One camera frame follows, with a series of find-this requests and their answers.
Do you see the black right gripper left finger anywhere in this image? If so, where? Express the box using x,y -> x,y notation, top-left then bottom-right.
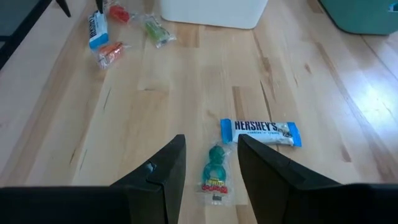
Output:
110,134 -> 187,224

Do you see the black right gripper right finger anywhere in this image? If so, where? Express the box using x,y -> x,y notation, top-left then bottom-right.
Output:
238,134 -> 343,224

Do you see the teal gummy candy packet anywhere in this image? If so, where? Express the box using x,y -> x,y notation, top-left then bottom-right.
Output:
196,143 -> 234,206

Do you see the red gummy candy packet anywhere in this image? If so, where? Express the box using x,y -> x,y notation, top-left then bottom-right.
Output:
107,2 -> 133,25

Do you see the orange gummy candy packet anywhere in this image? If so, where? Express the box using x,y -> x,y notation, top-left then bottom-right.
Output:
92,40 -> 131,70

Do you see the green gummy candy packet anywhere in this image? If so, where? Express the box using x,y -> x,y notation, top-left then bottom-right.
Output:
136,12 -> 177,50

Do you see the Hershey's cookies creme bar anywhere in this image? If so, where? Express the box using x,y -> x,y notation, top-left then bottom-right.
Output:
88,10 -> 110,50
220,118 -> 303,148

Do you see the white plastic bin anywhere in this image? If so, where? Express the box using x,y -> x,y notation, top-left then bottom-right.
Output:
160,0 -> 269,30

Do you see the teal plastic bin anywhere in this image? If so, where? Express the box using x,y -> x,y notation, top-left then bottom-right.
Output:
318,0 -> 398,36

